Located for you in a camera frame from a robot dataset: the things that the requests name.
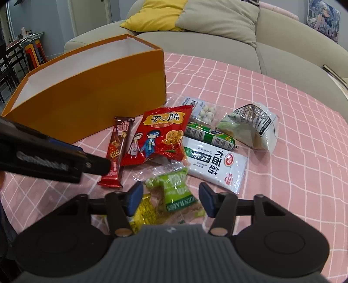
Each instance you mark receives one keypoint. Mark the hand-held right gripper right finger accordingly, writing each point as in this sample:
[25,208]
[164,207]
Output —
[205,200]

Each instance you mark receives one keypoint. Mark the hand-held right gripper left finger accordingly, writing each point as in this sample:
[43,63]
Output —
[135,197]

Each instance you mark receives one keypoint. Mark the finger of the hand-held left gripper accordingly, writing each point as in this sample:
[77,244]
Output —
[95,164]
[58,143]

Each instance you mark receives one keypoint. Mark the yellow candy packet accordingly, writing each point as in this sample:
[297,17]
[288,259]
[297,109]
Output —
[144,215]

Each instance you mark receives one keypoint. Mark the green raisin packet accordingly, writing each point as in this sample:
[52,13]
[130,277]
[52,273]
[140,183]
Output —
[176,190]

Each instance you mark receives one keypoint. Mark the brown chocolate bar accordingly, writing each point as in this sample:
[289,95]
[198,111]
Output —
[118,141]

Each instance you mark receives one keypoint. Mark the white and green snack packet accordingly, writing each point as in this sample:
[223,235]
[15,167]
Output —
[217,166]

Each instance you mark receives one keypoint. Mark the orange cardboard box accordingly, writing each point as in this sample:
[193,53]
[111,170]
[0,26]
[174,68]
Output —
[95,95]

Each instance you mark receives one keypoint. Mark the green sausage stick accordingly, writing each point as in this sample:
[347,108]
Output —
[214,138]

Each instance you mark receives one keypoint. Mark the red cartoon snack bag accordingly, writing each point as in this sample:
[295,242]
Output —
[160,130]

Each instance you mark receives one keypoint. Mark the black chairs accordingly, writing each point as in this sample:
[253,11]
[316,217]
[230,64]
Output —
[11,70]

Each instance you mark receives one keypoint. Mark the clear packet of white balls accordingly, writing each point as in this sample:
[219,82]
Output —
[206,111]

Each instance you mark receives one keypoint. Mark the triangular wrapped sandwich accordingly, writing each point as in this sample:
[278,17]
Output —
[252,122]

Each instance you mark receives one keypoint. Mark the stacked colourful stools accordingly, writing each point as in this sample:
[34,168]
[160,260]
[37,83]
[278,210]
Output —
[35,54]

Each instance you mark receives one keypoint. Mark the dining table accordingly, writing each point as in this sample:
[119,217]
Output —
[27,39]

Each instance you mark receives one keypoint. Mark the white bottle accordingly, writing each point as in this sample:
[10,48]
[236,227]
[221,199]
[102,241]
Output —
[24,32]

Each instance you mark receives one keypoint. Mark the pink checked tablecloth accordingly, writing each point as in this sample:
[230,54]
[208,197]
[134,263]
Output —
[272,95]

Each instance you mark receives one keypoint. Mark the grey door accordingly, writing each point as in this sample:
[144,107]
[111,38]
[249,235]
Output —
[95,13]

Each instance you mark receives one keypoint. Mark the beige sofa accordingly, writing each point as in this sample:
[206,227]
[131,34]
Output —
[204,46]

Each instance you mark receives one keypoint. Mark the yellow pillow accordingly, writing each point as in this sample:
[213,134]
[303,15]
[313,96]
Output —
[155,16]

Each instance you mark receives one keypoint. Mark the book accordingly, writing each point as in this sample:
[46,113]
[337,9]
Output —
[337,79]

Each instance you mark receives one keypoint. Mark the beige pillow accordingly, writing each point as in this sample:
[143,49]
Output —
[223,21]

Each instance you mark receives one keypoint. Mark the pink blanket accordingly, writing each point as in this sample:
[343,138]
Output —
[277,9]

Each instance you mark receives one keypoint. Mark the blue patterned cushion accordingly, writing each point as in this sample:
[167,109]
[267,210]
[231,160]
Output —
[323,19]

